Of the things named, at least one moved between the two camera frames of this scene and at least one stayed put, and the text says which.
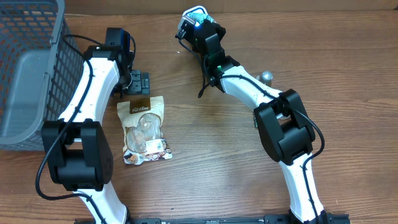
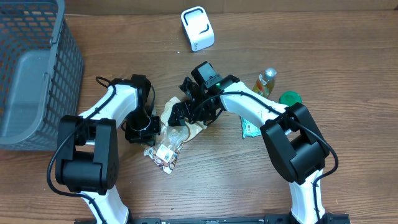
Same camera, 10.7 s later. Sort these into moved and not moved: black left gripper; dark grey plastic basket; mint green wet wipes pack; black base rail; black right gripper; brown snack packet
Moved: black right gripper; brown snack packet; black left gripper; mint green wet wipes pack
Not moved: dark grey plastic basket; black base rail
